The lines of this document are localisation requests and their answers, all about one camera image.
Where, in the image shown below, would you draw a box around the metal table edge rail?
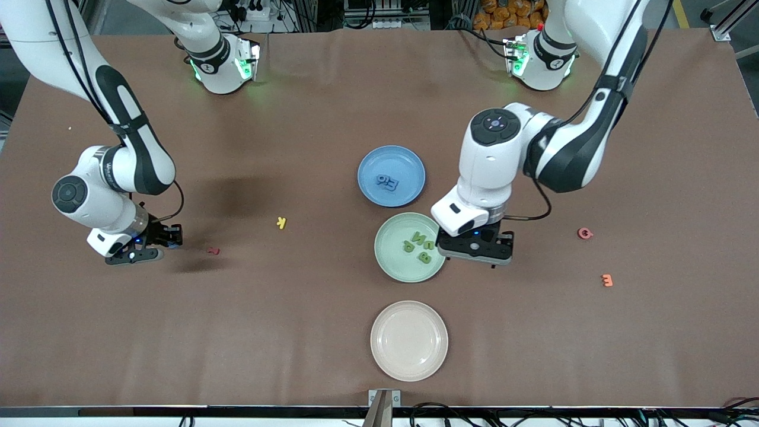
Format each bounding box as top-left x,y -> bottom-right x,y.
0,405 -> 759,419

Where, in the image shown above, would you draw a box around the light green plate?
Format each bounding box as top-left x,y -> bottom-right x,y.
374,212 -> 448,283

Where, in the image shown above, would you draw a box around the black cables under table edge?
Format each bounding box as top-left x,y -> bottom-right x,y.
409,402 -> 759,427

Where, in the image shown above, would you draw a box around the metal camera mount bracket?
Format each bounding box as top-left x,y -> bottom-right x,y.
363,389 -> 402,427

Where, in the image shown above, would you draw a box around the bag of orange fruits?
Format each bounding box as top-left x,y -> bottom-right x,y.
473,0 -> 549,30

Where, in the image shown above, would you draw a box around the aluminium frame post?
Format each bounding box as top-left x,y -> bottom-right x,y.
700,0 -> 759,42

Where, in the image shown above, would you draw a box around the pale pink plate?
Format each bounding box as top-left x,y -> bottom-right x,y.
370,300 -> 449,382

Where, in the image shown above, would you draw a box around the blue plate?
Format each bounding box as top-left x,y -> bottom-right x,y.
357,145 -> 426,208

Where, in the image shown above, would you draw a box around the white power strip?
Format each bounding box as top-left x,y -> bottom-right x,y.
231,0 -> 279,21

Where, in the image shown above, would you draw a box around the brown paper table cover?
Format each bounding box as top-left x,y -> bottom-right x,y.
0,28 -> 759,409

